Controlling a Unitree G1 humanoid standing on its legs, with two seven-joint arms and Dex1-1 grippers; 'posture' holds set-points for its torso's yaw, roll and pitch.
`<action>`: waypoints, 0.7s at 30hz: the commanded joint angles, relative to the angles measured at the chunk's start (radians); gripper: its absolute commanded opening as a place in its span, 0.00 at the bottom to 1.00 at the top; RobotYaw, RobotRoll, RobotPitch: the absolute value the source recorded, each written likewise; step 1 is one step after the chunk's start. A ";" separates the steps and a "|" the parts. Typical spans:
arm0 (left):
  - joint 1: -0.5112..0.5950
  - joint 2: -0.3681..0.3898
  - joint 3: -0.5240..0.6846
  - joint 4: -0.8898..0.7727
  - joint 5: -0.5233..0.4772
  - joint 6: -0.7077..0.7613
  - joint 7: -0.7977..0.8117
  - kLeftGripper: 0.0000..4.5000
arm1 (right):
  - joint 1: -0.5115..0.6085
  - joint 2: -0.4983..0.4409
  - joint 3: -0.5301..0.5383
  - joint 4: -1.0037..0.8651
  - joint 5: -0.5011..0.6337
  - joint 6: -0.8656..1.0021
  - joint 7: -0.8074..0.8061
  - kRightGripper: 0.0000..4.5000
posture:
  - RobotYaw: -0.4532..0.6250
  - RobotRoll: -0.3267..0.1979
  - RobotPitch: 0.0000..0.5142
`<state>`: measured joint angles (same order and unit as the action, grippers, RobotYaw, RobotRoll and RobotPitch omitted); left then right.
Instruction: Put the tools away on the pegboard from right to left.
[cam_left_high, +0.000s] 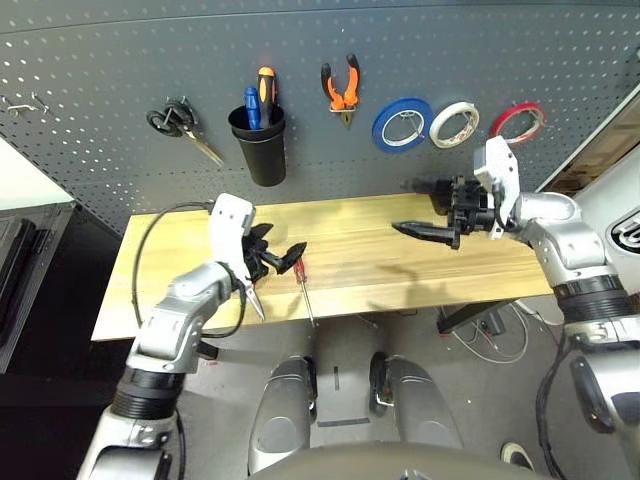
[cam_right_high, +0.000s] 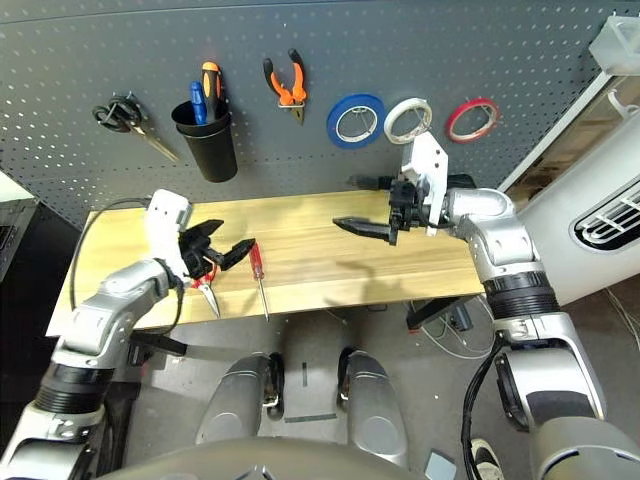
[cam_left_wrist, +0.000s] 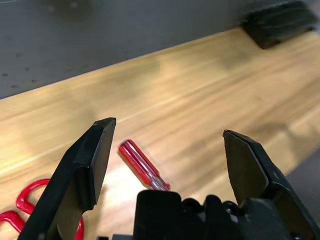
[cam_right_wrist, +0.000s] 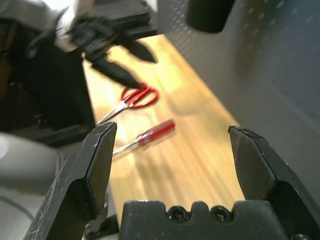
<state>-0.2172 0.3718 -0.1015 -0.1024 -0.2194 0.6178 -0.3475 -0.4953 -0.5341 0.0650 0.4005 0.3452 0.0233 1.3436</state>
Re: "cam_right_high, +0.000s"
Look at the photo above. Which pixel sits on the white tape roll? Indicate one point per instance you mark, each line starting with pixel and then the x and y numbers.
pixel 425 125

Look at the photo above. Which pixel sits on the grey metal pegboard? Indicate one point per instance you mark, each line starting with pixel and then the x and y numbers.
pixel 350 50

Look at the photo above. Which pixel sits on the translucent plastic box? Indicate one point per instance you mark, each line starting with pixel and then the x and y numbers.
pixel 617 45

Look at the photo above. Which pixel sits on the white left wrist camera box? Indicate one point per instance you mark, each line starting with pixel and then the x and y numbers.
pixel 165 220

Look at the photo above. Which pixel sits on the silver robot leg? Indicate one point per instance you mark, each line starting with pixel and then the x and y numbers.
pixel 372 400
pixel 232 400

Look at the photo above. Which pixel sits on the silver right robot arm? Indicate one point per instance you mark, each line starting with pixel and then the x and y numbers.
pixel 510 240

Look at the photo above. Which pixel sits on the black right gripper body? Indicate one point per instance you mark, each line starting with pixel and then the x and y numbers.
pixel 410 205

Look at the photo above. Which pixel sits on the metal pegboard hook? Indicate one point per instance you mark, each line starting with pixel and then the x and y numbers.
pixel 357 116

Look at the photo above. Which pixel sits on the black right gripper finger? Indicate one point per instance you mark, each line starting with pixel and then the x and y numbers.
pixel 367 229
pixel 372 182

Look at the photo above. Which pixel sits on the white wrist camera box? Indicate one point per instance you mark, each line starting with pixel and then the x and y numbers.
pixel 430 165
pixel 165 220

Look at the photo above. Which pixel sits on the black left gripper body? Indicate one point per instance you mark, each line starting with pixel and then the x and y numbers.
pixel 197 257

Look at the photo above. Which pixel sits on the red tape roll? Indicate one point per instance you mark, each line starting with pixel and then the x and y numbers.
pixel 457 132

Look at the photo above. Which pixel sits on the black plastic cup holder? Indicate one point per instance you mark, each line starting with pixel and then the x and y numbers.
pixel 212 150

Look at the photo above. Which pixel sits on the black ribbed tool case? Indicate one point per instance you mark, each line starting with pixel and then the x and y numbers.
pixel 462 180

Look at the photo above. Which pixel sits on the black side cabinet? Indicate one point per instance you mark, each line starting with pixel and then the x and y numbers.
pixel 25 260

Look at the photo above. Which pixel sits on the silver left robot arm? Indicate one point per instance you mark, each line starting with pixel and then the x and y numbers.
pixel 100 320

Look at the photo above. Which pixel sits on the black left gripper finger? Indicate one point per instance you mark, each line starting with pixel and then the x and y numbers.
pixel 235 252
pixel 207 230

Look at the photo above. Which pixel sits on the dark grey robot torso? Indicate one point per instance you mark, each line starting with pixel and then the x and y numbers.
pixel 250 460

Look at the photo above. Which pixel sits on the silver left robot leg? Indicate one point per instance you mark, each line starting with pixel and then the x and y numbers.
pixel 232 400

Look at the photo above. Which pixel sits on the silver right robot leg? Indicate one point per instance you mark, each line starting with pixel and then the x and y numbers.
pixel 372 400

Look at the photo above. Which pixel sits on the grey square pad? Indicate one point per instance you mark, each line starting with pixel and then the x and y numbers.
pixel 440 467

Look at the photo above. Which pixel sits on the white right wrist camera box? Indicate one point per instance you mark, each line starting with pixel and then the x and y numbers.
pixel 430 165

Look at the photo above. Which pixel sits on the orange black long-nose pliers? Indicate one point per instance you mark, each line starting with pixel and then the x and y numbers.
pixel 286 92

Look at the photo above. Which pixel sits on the white sneaker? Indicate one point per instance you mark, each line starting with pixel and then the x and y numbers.
pixel 484 460

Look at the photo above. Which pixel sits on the white air conditioner tower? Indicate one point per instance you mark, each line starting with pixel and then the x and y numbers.
pixel 565 240

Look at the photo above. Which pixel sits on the blue tape roll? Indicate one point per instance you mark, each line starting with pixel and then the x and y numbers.
pixel 335 132

